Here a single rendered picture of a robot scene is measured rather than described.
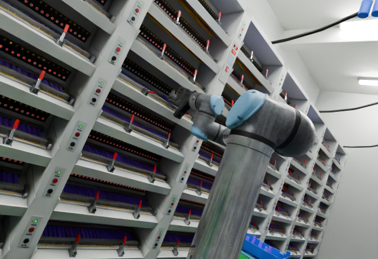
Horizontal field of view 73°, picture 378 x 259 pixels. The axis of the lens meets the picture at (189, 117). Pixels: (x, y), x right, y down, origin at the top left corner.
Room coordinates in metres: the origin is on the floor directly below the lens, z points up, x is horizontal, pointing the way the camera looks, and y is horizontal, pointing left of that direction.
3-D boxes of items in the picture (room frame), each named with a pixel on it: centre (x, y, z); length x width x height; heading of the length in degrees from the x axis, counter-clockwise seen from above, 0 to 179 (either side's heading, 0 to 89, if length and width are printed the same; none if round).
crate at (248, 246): (1.54, -0.67, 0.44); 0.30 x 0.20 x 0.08; 52
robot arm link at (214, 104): (1.20, -0.07, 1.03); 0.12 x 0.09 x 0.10; 44
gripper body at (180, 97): (1.32, 0.05, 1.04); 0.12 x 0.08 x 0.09; 44
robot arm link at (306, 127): (0.93, -0.25, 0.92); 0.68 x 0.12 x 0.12; 10
